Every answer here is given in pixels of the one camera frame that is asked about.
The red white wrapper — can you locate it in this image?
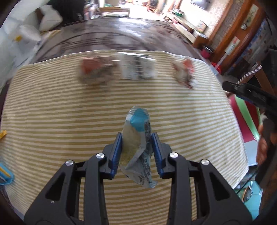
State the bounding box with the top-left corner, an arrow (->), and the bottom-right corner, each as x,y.
171,59 -> 198,89

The blue silver snack bag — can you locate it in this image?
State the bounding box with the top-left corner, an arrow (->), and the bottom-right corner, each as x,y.
119,106 -> 157,188

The red paper wrapper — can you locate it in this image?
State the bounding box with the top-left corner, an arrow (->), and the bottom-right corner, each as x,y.
77,56 -> 119,86

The white black printed wrapper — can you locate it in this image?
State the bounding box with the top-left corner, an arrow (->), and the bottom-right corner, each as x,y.
117,52 -> 157,80

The red green trash bin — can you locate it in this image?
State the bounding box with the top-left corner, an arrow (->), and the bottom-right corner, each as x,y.
229,95 -> 262,142

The right hand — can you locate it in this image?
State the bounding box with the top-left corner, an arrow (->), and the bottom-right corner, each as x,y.
256,124 -> 268,165

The blue yellow plastic tool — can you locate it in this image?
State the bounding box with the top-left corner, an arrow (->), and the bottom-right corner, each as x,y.
0,164 -> 14,186

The red floor waste bin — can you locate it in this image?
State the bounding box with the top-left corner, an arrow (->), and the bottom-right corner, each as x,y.
200,46 -> 214,59

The striped beige table cloth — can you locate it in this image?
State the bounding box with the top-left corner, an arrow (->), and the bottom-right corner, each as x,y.
1,50 -> 248,213

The yellow plastic clip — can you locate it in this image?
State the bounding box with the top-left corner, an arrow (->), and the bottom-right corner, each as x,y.
0,130 -> 7,140

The wooden tv cabinet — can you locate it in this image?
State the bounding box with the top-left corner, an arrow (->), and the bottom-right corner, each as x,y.
164,12 -> 208,49

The patterned glass table cover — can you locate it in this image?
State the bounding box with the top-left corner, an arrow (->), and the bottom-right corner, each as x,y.
31,17 -> 200,63

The white desk lamp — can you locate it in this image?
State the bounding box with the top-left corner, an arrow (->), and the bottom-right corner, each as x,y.
9,25 -> 42,56

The white pillow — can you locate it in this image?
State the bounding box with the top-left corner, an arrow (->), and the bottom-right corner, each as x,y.
39,5 -> 63,32

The wall television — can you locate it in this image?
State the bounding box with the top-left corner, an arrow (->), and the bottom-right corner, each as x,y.
191,0 -> 211,10

